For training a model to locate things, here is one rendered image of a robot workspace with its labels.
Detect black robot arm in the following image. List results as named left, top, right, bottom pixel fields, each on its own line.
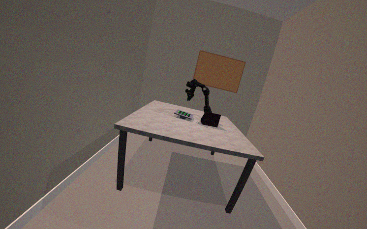
left=185, top=79, right=212, bottom=113

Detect grey switch panel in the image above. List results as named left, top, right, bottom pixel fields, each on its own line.
left=174, top=110, right=193, bottom=119

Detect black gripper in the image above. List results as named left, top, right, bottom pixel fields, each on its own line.
left=187, top=88, right=195, bottom=101

